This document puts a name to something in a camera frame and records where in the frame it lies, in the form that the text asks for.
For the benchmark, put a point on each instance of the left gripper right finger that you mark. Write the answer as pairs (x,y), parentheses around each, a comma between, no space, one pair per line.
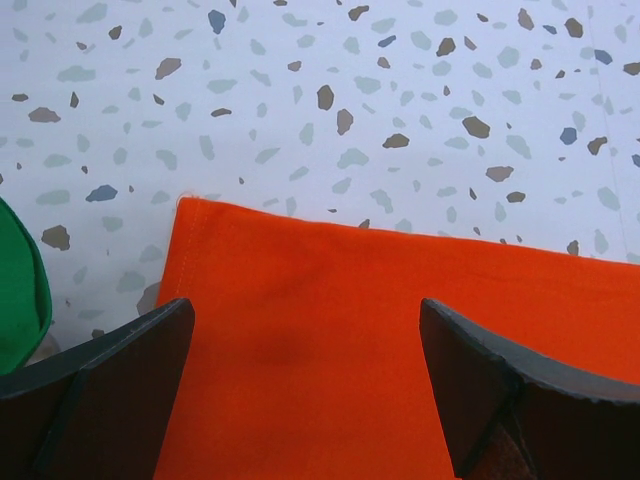
(509,412)

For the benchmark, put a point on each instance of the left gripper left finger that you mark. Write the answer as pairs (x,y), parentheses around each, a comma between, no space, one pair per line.
(99,410)

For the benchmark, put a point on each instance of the orange t shirt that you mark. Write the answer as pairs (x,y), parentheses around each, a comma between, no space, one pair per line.
(306,359)

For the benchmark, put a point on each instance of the green t shirt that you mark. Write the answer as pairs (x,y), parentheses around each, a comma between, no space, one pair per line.
(26,305)

